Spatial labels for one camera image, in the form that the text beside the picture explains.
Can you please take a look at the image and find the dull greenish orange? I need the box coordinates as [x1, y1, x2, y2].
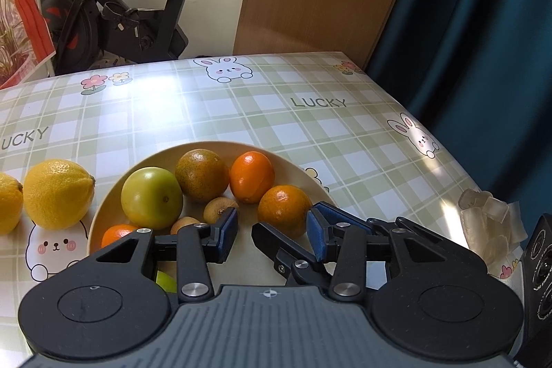
[175, 149, 230, 202]

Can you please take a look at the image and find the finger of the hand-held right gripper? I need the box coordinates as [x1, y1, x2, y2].
[311, 202, 436, 241]
[251, 221, 331, 287]

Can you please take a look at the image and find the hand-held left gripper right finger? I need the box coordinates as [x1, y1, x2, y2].
[307, 210, 490, 302]

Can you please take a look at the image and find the bright oval mandarin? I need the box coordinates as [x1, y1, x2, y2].
[229, 151, 276, 204]

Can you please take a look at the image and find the small brown kiwi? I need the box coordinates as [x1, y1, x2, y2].
[170, 217, 201, 236]
[204, 198, 239, 224]

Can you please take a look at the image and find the green checked bunny tablecloth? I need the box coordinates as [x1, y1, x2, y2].
[0, 51, 524, 295]

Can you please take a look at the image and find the clear crumpled plastic wrap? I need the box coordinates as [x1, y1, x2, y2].
[458, 189, 528, 265]

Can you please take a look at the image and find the yellow lemon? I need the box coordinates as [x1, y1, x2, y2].
[0, 172, 24, 235]
[23, 160, 96, 231]

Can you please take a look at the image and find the teal curtain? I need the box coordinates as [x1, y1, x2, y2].
[366, 0, 552, 222]

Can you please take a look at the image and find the green apple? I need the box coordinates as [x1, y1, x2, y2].
[155, 271, 178, 294]
[121, 167, 184, 231]

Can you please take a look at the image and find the orange mandarin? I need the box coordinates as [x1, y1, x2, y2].
[258, 185, 313, 238]
[100, 224, 141, 250]

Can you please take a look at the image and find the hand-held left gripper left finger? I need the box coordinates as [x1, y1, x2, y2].
[88, 208, 239, 302]

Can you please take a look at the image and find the cream round plate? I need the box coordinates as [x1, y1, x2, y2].
[86, 140, 343, 287]

